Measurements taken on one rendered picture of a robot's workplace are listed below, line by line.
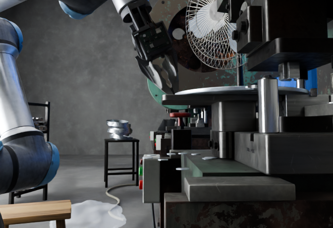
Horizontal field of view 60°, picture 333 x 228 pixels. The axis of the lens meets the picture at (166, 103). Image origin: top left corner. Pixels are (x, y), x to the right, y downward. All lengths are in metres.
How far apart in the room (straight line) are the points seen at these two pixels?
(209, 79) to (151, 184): 1.27
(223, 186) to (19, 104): 0.63
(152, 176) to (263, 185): 0.50
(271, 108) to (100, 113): 6.98
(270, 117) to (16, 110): 0.64
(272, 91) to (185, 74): 1.53
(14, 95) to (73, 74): 6.78
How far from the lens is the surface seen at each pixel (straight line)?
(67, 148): 7.59
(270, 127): 0.49
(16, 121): 0.85
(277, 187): 0.41
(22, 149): 0.80
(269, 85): 0.49
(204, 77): 2.01
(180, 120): 0.97
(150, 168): 0.86
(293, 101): 0.64
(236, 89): 0.53
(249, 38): 0.66
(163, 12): 2.12
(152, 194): 0.87
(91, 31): 7.80
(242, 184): 0.40
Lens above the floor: 0.72
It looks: 4 degrees up
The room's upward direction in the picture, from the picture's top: straight up
